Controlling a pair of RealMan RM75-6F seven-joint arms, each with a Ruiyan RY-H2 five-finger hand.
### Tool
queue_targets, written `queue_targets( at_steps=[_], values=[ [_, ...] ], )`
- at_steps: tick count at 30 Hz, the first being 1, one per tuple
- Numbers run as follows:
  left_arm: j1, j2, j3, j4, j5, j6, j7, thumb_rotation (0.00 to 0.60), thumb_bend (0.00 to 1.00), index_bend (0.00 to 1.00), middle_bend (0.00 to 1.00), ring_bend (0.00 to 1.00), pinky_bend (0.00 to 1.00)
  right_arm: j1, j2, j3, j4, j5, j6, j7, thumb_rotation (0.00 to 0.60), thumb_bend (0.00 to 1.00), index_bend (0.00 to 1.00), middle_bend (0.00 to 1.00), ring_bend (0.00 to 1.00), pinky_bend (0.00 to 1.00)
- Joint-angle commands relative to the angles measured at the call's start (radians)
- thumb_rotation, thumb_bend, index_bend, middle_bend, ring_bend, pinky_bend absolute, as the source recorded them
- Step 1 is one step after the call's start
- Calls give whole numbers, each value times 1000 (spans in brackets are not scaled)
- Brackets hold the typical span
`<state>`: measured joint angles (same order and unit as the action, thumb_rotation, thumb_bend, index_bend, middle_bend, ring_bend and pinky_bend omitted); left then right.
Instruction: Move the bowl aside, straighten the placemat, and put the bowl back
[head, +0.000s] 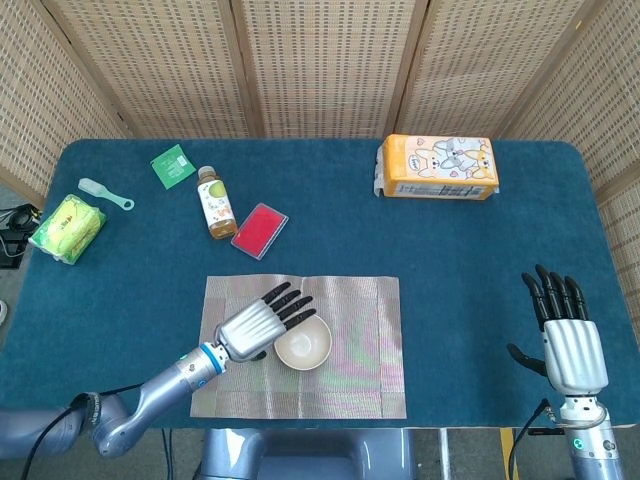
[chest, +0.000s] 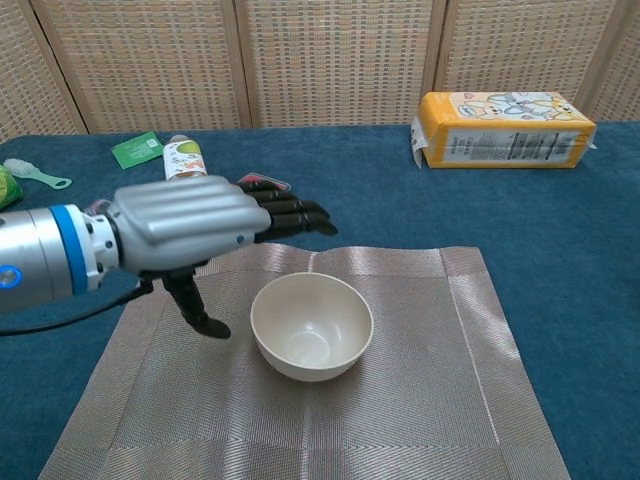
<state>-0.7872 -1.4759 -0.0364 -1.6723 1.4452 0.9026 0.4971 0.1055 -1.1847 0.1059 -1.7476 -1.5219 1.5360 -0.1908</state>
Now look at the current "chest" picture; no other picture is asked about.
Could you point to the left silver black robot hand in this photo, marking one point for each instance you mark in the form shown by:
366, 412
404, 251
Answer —
190, 215

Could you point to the white bowl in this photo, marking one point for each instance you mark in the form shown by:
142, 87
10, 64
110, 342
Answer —
310, 325

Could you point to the beige woven placemat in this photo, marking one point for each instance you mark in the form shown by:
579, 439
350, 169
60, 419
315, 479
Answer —
400, 410

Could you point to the amber juice bottle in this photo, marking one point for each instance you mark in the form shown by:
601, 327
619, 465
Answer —
184, 157

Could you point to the red pad clear case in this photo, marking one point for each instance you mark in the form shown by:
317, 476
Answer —
265, 179

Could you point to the green square sachet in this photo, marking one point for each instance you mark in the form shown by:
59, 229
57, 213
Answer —
136, 151

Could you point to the mint green brush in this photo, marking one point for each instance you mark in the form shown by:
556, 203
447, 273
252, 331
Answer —
30, 171

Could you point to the green yellow tissue pack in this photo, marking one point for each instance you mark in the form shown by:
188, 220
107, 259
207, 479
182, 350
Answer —
7, 187

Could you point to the woven bamboo folding screen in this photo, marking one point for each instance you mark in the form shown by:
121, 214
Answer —
325, 60

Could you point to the orange cartoon tissue pack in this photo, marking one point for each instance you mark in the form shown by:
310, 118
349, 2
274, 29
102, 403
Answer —
505, 140

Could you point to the blue felt table cover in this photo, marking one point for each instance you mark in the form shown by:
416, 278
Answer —
560, 220

